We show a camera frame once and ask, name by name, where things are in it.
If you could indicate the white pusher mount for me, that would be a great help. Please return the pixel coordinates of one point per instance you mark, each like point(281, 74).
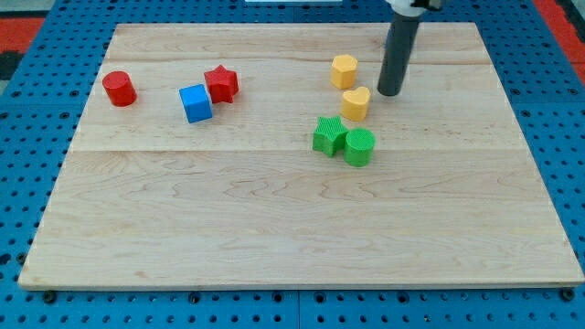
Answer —
point(414, 8)

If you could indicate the gray cylindrical pusher rod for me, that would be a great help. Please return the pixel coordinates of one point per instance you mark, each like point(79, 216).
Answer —
point(399, 44)

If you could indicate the red cylinder block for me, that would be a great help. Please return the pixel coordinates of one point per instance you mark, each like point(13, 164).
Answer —
point(119, 88)

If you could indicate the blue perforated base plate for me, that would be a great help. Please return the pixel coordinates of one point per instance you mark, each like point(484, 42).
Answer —
point(57, 49)

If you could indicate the yellow heart block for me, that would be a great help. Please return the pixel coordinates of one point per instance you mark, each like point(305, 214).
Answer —
point(355, 104)

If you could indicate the green cylinder block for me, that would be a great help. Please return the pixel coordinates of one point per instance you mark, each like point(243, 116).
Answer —
point(359, 146)

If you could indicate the blue cube block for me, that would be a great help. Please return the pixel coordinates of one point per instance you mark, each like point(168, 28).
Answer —
point(196, 103)

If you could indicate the wooden board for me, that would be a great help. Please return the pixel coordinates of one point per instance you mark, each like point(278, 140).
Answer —
point(146, 201)

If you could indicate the green star block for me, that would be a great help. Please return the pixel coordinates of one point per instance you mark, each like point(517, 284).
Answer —
point(329, 135)

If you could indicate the yellow hexagon block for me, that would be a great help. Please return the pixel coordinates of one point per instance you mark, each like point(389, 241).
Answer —
point(343, 71)

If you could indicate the red star block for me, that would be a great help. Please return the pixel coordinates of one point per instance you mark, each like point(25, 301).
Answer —
point(222, 84)

